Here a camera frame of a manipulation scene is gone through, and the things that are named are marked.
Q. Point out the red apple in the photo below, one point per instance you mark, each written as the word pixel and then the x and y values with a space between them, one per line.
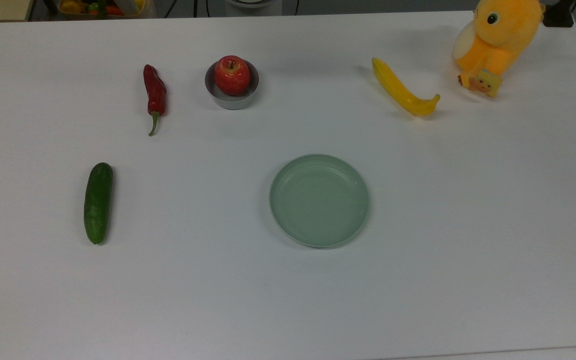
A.
pixel 232 75

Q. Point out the small grey bowl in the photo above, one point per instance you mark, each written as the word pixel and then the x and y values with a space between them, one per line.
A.
pixel 233 101

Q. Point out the pale green round plate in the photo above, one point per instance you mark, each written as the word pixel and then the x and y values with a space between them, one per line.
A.
pixel 319 201

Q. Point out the yellow banana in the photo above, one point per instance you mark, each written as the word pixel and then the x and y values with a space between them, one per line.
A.
pixel 398 90

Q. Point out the red chili pepper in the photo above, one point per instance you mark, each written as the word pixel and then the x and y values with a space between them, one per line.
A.
pixel 155 92

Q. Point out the green cucumber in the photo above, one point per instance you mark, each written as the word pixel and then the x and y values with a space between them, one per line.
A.
pixel 98 202

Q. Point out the yellow paper toy tag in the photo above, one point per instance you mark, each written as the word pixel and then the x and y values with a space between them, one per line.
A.
pixel 487 83

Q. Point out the clear plastic toy container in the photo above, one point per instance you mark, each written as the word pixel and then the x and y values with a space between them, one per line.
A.
pixel 128 7

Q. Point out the orange plush duck toy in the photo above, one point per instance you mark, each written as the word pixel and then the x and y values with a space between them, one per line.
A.
pixel 503 35

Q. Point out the black stand base block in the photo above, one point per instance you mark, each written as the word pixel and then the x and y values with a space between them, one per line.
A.
pixel 558 15

